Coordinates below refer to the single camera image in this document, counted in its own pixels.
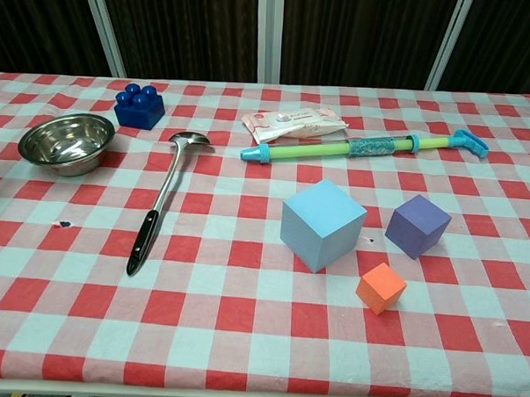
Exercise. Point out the red white checkered tablecloth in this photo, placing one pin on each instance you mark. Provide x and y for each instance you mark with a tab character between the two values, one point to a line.
241	338

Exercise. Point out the dark blue building block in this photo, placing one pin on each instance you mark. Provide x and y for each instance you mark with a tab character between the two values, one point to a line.
139	111

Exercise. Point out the stainless steel bowl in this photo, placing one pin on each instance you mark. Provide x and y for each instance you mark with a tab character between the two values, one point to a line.
67	143

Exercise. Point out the dark brown partition panel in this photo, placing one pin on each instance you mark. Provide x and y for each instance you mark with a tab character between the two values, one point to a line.
184	28
35	21
360	35
509	42

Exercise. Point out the white partition post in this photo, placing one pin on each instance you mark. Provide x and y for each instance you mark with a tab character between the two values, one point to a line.
450	39
103	24
270	31

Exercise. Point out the pink white wet wipes pack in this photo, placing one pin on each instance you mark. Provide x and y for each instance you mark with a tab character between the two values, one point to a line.
294	125

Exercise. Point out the purple foam cube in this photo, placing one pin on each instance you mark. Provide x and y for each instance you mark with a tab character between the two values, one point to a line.
415	225

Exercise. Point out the small orange block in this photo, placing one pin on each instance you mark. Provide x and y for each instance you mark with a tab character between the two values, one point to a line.
380	289

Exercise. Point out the large light blue cube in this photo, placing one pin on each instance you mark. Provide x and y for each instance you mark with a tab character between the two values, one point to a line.
321	223

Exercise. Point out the green blue toy water pump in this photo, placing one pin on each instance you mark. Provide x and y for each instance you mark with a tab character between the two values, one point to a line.
315	149

